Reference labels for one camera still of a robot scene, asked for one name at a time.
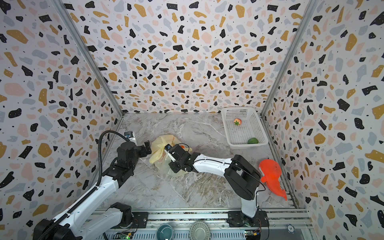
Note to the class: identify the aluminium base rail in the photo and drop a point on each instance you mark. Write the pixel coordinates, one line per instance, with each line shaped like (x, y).
(214, 224)

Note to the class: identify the yellow translucent plastic bag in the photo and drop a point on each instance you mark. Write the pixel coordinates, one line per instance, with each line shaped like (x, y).
(159, 157)

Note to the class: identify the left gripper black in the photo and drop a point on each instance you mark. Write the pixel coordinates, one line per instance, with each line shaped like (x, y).
(143, 152)

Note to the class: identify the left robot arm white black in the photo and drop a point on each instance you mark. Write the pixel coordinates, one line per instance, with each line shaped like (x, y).
(73, 224)

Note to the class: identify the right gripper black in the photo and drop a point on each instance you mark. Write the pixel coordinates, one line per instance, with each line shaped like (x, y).
(175, 156)

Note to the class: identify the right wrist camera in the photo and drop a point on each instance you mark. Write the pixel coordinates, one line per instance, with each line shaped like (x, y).
(169, 152)

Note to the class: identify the small red strawberry toy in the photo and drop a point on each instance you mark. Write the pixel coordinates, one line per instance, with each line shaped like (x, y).
(237, 122)

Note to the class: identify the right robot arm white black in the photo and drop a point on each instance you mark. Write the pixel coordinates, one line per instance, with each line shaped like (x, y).
(239, 173)

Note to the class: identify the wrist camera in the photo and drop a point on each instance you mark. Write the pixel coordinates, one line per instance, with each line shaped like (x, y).
(129, 135)
(169, 152)

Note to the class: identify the small round white token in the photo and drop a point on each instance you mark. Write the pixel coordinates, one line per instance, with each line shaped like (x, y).
(290, 229)

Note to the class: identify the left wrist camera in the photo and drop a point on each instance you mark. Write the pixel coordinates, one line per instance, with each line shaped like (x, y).
(129, 135)

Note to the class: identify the teal bowl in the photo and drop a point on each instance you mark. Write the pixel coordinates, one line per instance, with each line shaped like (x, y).
(165, 232)

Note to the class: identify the white plastic mesh basket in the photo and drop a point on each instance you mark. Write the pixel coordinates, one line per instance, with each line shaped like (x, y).
(251, 127)

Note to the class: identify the green fruit in basket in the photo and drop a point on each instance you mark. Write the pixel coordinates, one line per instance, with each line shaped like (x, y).
(253, 141)

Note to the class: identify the grey ribbed plate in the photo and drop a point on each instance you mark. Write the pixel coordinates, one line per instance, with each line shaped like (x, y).
(199, 231)

